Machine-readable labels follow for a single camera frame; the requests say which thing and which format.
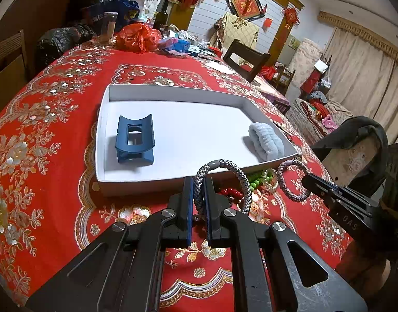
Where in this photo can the cluttered sofa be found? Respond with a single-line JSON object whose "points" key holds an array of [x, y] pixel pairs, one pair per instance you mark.
{"points": [[316, 117]]}

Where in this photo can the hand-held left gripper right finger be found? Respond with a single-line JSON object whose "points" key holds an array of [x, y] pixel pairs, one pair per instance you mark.
{"points": [[209, 208]]}

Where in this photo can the red knot wall ornament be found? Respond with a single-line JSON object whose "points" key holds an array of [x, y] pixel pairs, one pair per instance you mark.
{"points": [[290, 14]]}

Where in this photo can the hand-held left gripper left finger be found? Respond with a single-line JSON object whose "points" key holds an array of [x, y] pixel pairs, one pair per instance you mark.
{"points": [[187, 208]]}

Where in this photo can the floral cloth covered cabinet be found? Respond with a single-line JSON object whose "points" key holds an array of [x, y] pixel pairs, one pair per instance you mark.
{"points": [[304, 58]]}

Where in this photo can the small black garbage bag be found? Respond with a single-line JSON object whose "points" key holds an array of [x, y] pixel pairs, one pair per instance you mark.
{"points": [[59, 42]]}

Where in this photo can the brown wooden chair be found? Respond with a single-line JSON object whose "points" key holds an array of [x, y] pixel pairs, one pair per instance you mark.
{"points": [[7, 61]]}

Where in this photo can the white paper gift bag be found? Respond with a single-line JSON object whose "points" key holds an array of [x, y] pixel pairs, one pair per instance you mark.
{"points": [[148, 5]]}

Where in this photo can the dark wine bottle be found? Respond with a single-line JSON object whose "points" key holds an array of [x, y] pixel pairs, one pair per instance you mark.
{"points": [[160, 19]]}

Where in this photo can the red floral tablecloth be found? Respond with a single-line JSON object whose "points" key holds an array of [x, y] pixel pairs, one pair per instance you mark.
{"points": [[55, 156]]}

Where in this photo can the diamond wall decoration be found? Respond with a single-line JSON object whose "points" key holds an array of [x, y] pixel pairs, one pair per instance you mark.
{"points": [[246, 5]]}

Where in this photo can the blue tissue pack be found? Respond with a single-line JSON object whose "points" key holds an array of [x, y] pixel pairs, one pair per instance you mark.
{"points": [[174, 45]]}

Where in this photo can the round wooden tabletop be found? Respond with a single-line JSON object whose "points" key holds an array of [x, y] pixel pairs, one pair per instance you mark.
{"points": [[20, 9]]}

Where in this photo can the dark wooden chair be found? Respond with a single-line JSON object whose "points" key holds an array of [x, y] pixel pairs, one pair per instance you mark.
{"points": [[247, 60]]}

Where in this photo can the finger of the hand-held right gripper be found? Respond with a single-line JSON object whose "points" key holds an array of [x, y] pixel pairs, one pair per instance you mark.
{"points": [[319, 179], [316, 189]]}

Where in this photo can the small wooden chair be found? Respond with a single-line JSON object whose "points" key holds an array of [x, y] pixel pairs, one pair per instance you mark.
{"points": [[283, 78]]}

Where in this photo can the small red bag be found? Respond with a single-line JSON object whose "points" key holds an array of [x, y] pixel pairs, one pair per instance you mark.
{"points": [[268, 71]]}

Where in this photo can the beige curtain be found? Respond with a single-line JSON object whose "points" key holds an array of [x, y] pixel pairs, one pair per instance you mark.
{"points": [[364, 71]]}

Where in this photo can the blue shopping bag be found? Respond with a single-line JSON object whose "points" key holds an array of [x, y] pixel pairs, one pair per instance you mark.
{"points": [[120, 11]]}

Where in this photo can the red plastic bag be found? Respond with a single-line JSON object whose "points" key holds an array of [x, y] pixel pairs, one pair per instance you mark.
{"points": [[137, 39]]}

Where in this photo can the black pen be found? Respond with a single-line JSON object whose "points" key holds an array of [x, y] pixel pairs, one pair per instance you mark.
{"points": [[210, 59]]}

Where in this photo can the white paper sheet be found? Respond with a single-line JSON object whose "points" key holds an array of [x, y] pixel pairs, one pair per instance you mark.
{"points": [[220, 66]]}

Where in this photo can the white shallow box tray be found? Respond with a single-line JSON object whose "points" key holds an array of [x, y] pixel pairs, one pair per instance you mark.
{"points": [[192, 130]]}

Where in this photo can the dark jacket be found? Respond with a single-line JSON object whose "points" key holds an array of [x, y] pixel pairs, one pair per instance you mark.
{"points": [[348, 133]]}

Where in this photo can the purple cloth covered table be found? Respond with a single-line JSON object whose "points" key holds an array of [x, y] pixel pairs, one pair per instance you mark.
{"points": [[273, 94]]}

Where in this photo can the blue hair claw clip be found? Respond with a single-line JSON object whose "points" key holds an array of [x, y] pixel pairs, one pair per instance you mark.
{"points": [[122, 136]]}

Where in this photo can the small blue box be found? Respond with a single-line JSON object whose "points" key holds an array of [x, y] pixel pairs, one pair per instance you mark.
{"points": [[194, 51]]}

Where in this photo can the light blue fluffy scrunchie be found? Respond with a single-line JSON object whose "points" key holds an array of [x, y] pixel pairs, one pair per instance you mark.
{"points": [[267, 139]]}

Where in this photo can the floral draped cloth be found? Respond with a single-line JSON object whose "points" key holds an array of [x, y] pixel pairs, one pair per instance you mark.
{"points": [[238, 31]]}

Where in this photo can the person's right hand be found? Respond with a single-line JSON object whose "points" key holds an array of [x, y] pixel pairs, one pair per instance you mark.
{"points": [[364, 265]]}

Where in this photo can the beige upholstered chair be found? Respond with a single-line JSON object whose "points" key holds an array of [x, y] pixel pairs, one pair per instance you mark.
{"points": [[351, 162]]}

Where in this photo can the clear plastic bag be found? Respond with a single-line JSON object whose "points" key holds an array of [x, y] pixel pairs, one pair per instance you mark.
{"points": [[187, 35]]}

